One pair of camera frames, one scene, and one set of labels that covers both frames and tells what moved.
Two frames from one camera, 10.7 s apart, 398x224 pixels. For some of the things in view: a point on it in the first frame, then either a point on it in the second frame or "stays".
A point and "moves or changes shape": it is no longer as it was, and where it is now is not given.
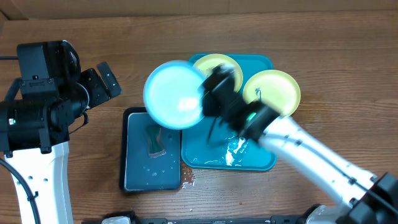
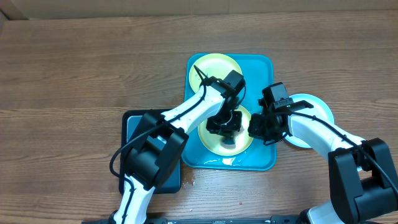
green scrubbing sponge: (155, 140) moves or changes shape
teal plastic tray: (216, 144) stays
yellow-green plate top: (208, 61) stays
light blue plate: (172, 94) -> (319, 111)
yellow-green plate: (275, 88) -> (227, 145)
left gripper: (101, 93) -> (230, 130)
